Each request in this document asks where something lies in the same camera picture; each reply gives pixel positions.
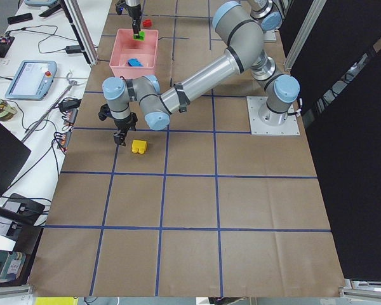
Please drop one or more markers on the blue toy block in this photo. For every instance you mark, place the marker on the blue toy block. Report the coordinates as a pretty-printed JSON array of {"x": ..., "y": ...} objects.
[{"x": 134, "y": 62}]

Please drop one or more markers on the black monitor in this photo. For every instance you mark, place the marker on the black monitor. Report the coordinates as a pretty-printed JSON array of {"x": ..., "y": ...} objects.
[{"x": 13, "y": 155}]

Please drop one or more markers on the pink plastic box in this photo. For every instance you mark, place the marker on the pink plastic box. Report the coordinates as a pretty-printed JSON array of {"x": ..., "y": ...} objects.
[{"x": 126, "y": 47}]

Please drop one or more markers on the red toy block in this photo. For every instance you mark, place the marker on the red toy block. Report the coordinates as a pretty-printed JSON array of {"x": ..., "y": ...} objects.
[{"x": 147, "y": 23}]

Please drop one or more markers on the teach pendant tablet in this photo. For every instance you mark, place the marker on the teach pendant tablet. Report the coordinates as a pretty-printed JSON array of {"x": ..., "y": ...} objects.
[{"x": 32, "y": 80}]

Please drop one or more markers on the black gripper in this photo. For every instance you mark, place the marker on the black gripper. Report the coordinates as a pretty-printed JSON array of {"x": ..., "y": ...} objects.
[
  {"x": 125, "y": 124},
  {"x": 134, "y": 13}
]

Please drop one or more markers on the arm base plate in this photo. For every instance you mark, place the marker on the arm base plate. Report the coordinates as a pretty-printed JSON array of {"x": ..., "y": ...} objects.
[
  {"x": 270, "y": 36},
  {"x": 264, "y": 122}
]

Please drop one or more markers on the aluminium frame post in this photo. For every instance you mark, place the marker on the aluminium frame post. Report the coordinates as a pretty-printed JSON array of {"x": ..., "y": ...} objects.
[{"x": 75, "y": 17}]

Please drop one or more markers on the black power adapter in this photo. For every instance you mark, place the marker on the black power adapter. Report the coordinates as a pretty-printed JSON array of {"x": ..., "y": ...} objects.
[{"x": 73, "y": 49}]

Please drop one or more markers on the yellow toy block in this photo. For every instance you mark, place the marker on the yellow toy block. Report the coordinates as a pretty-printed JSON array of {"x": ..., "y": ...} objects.
[{"x": 139, "y": 146}]

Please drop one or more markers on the green toy block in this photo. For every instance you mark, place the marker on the green toy block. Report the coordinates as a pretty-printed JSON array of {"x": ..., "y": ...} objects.
[{"x": 140, "y": 36}]

